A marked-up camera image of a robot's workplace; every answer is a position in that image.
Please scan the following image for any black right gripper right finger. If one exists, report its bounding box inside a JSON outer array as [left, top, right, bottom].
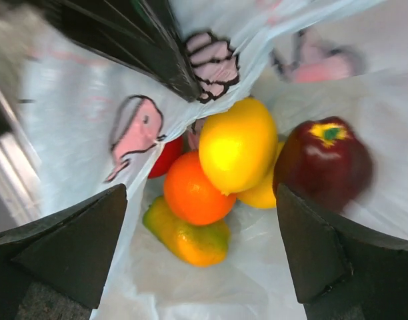
[[277, 185, 408, 319]]

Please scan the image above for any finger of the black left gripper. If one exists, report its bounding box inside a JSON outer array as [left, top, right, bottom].
[[30, 0, 202, 102]]

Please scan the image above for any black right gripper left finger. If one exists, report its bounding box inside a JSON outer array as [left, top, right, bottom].
[[0, 184, 127, 319]]

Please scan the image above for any light blue plastic bag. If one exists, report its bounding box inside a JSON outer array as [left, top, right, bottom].
[[21, 1, 408, 319]]

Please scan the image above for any dark red fake apple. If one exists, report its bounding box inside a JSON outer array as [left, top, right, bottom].
[[273, 116, 373, 213]]

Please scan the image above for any red fake pomegranate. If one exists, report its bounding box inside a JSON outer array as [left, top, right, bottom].
[[148, 136, 183, 179]]

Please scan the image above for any orange fake orange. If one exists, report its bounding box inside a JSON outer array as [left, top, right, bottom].
[[163, 151, 236, 226]]

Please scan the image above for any yellow green fake mango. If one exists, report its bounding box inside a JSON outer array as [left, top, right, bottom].
[[142, 196, 231, 267]]

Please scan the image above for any yellow fake lemon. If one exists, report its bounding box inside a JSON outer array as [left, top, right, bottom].
[[199, 97, 278, 195]]

